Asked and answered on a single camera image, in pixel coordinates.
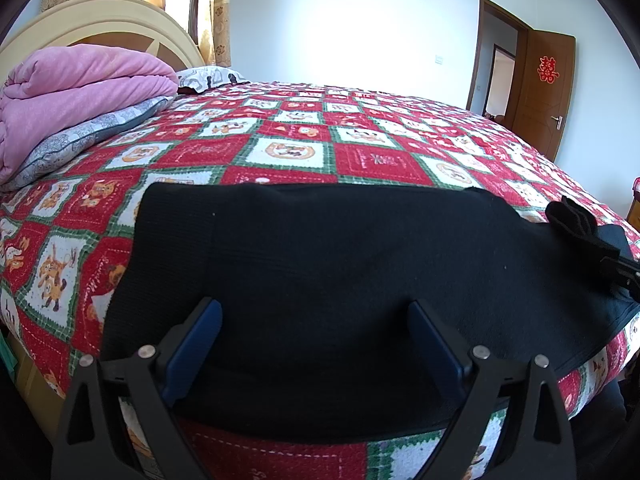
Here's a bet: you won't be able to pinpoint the brown door frame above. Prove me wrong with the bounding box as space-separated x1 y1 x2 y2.
465 0 533 131

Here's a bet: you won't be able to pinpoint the brown wooden door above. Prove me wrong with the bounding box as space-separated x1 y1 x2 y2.
505 27 576 163

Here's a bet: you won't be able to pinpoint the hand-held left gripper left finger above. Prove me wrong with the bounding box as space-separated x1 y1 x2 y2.
50 296 223 480

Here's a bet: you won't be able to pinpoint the narrow yellow patterned curtain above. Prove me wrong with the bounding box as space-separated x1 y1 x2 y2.
199 0 232 68

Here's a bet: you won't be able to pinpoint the black pants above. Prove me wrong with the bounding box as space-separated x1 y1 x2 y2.
100 182 640 446

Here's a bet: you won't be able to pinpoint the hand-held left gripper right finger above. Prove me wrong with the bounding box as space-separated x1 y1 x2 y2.
406 300 578 480

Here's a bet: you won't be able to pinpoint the red checkered printed bedsheet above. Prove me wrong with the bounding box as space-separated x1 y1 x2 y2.
0 80 640 480

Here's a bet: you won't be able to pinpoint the cream wooden bed headboard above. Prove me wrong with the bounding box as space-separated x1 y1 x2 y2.
0 0 206 86

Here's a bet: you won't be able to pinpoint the red paper door decoration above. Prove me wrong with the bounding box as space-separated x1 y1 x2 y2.
536 55 559 83

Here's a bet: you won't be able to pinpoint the wooden bed side rail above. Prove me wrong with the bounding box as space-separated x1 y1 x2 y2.
7 335 68 441

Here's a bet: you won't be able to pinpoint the pink folded quilt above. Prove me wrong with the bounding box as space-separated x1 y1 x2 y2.
0 44 180 186

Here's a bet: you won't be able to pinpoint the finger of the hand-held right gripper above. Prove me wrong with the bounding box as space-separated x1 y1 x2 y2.
597 225 640 305

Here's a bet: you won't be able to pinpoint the wooden dresser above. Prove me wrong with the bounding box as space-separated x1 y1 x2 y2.
625 190 640 233

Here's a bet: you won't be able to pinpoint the white floral pillow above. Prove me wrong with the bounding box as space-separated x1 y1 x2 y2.
176 65 251 95

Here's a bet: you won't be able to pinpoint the grey floral pillow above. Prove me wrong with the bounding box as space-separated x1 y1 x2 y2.
0 95 173 192

